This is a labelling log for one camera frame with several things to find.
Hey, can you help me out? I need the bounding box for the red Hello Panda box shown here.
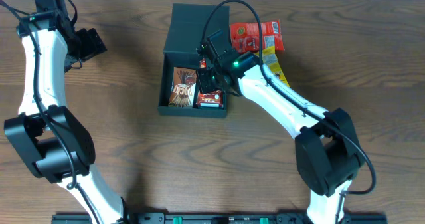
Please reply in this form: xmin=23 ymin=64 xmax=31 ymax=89
xmin=196 ymin=74 xmax=223 ymax=108

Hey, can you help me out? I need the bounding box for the brown Pocky box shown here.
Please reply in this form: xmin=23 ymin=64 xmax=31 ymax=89
xmin=169 ymin=67 xmax=197 ymax=108

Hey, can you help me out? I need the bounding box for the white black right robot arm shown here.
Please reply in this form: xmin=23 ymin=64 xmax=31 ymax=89
xmin=197 ymin=31 xmax=365 ymax=223

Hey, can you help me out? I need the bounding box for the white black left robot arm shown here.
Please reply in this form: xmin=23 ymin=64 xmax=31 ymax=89
xmin=4 ymin=0 xmax=133 ymax=223

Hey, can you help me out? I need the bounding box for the red snack packet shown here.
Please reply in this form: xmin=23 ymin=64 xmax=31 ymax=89
xmin=230 ymin=20 xmax=285 ymax=53

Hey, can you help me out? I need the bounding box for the dark green open box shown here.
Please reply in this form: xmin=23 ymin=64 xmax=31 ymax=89
xmin=158 ymin=3 xmax=230 ymax=118

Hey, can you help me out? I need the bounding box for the yellow snack packet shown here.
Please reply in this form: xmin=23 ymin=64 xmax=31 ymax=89
xmin=262 ymin=46 xmax=289 ymax=86

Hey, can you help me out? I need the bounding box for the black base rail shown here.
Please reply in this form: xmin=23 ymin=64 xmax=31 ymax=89
xmin=51 ymin=212 xmax=388 ymax=224

